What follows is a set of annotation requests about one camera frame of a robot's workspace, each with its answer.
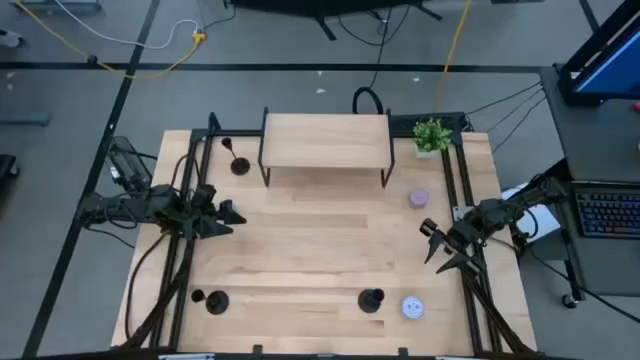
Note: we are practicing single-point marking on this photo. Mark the black power strip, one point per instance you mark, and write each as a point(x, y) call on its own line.
point(405, 122)

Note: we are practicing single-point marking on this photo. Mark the black candlestick holder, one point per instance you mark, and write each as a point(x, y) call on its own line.
point(370, 301)
point(217, 302)
point(240, 166)

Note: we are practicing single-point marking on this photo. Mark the grey equipment cart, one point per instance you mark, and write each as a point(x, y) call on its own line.
point(590, 140)

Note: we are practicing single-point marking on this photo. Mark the black chair base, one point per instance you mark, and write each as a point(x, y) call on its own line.
point(6, 165)

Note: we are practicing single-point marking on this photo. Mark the grey metal foot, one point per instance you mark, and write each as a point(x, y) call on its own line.
point(60, 5)
point(25, 119)

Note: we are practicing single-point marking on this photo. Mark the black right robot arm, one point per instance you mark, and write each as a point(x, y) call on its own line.
point(500, 210)

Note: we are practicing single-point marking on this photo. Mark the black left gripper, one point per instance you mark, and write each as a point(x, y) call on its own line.
point(200, 210)

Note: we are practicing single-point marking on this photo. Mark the purple candle jar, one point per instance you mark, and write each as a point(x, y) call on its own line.
point(419, 198)

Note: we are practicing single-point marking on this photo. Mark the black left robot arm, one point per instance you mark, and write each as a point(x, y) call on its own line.
point(150, 205)

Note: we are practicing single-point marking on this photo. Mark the wooden shelf riser black legs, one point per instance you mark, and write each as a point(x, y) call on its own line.
point(325, 140)

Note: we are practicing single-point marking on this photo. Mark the black partition screen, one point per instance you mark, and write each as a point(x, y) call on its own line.
point(320, 5)

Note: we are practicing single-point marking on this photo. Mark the black aluminium frame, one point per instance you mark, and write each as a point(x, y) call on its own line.
point(235, 133)

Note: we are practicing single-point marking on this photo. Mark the person's foot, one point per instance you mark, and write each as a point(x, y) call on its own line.
point(10, 39)

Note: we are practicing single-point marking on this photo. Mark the green plant white pot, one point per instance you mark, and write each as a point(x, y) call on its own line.
point(431, 135)

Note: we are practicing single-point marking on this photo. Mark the black clamp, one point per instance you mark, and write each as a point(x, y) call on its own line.
point(257, 350)
point(403, 351)

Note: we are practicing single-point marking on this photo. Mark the white box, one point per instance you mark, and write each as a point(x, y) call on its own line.
point(542, 225)

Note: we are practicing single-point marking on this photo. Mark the computer monitor blue screen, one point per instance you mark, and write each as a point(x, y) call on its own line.
point(615, 70)

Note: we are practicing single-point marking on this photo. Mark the black backlit keyboard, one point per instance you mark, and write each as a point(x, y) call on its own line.
point(610, 212)

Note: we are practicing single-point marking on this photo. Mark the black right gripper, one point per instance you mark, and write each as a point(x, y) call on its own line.
point(462, 237)

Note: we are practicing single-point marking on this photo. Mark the white blue patterned candle jar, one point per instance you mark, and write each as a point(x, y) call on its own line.
point(412, 307)

